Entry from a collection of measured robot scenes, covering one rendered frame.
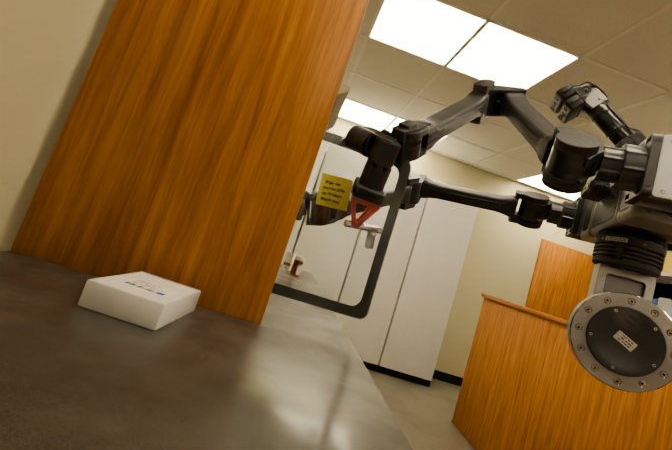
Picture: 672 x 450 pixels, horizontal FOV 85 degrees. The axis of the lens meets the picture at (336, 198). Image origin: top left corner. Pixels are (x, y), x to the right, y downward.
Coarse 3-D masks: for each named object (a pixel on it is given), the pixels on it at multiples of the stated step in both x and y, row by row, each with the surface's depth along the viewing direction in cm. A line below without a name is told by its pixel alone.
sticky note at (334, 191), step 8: (328, 176) 87; (336, 176) 88; (320, 184) 87; (328, 184) 87; (336, 184) 88; (344, 184) 88; (320, 192) 87; (328, 192) 87; (336, 192) 87; (344, 192) 88; (320, 200) 87; (328, 200) 87; (336, 200) 87; (344, 200) 88; (336, 208) 87; (344, 208) 87
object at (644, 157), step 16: (624, 144) 71; (640, 144) 73; (656, 144) 67; (608, 160) 70; (624, 160) 69; (640, 160) 67; (656, 160) 66; (592, 176) 74; (608, 176) 71; (624, 176) 69; (640, 176) 67; (640, 192) 66
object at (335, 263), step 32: (320, 160) 87; (352, 160) 89; (320, 224) 86; (384, 224) 89; (288, 256) 84; (320, 256) 86; (352, 256) 87; (384, 256) 88; (288, 288) 84; (320, 288) 85; (352, 288) 86
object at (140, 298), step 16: (144, 272) 69; (96, 288) 53; (112, 288) 53; (128, 288) 56; (144, 288) 58; (160, 288) 61; (176, 288) 65; (192, 288) 69; (80, 304) 53; (96, 304) 53; (112, 304) 53; (128, 304) 53; (144, 304) 53; (160, 304) 53; (176, 304) 58; (192, 304) 66; (128, 320) 53; (144, 320) 53; (160, 320) 54
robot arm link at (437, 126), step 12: (480, 84) 100; (492, 84) 101; (468, 96) 101; (480, 96) 100; (444, 108) 94; (456, 108) 93; (468, 108) 94; (480, 108) 98; (420, 120) 85; (432, 120) 86; (444, 120) 87; (456, 120) 90; (468, 120) 96; (480, 120) 104; (420, 132) 79; (432, 132) 83; (444, 132) 88; (408, 144) 80; (420, 144) 81; (432, 144) 85; (408, 156) 81; (420, 156) 83
